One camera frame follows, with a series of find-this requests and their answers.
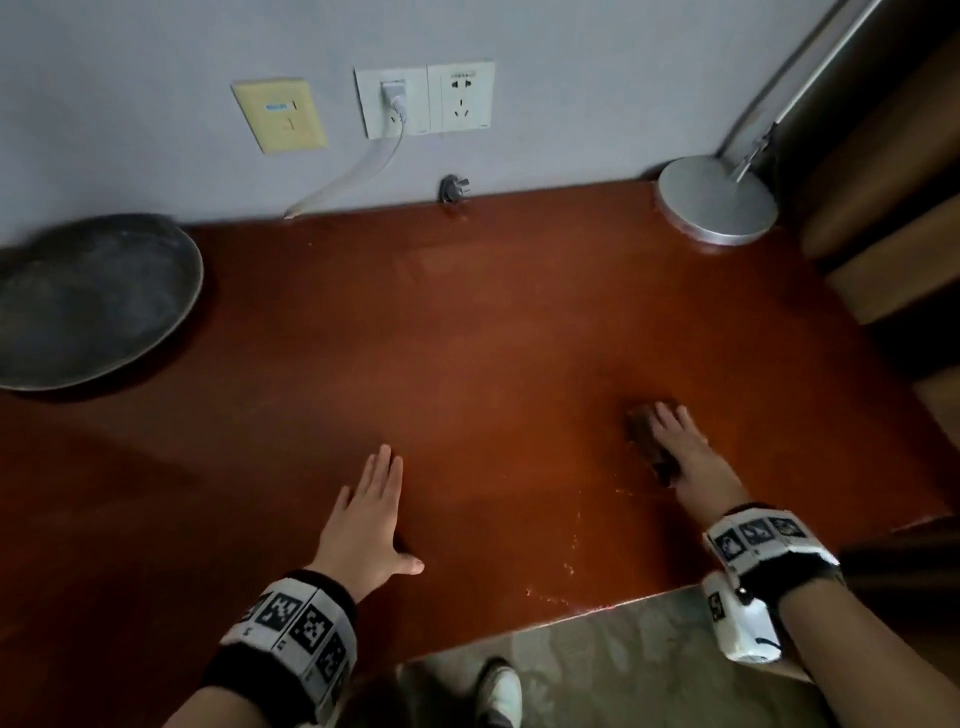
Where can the white wall power socket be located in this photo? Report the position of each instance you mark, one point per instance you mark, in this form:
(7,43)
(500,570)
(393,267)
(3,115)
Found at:
(461,97)

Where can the white power plug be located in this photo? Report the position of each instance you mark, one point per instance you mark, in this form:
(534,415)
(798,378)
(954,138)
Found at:
(394,97)

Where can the person's right forearm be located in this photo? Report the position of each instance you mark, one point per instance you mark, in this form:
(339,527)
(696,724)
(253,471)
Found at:
(870,652)

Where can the brown cleaning cloth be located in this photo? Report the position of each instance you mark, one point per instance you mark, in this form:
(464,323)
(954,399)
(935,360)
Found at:
(645,435)

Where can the red wooden table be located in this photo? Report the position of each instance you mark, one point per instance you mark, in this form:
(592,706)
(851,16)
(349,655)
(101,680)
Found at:
(450,337)

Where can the silver desk lamp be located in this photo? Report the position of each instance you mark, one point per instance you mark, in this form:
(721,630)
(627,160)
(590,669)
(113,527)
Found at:
(712,199)

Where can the beige curtain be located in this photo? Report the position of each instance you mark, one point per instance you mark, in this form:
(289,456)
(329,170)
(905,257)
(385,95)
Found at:
(885,187)

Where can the black power plug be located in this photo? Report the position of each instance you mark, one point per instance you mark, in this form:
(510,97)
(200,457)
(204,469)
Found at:
(454,189)

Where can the round grey metal tray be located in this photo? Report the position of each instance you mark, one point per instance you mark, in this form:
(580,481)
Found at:
(90,300)

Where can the person's left hand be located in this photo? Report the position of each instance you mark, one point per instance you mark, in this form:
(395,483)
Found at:
(364,532)

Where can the beige wall plate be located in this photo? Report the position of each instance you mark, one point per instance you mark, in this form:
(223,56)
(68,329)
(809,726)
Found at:
(277,120)

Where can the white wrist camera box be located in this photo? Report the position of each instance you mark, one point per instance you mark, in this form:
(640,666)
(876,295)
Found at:
(742,622)

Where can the black wristband with marker tags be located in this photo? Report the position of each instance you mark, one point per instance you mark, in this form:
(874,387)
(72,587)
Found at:
(772,551)
(292,637)

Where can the person's right hand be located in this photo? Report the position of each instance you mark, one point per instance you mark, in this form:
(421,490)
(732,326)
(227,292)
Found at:
(697,465)

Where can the white shoe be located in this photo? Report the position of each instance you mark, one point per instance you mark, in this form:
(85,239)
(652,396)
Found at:
(501,694)

